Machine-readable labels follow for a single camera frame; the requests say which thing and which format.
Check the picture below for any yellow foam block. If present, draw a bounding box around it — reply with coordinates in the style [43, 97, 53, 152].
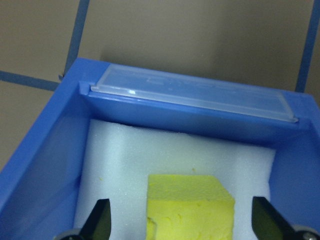
[146, 174, 236, 240]

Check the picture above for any clear plastic label holder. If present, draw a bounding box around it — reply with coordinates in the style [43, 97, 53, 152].
[89, 63, 300, 124]

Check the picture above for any white foam pad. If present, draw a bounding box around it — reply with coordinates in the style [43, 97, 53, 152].
[74, 118, 277, 240]

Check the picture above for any blue plastic storage bin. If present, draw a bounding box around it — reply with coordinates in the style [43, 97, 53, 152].
[0, 57, 320, 240]

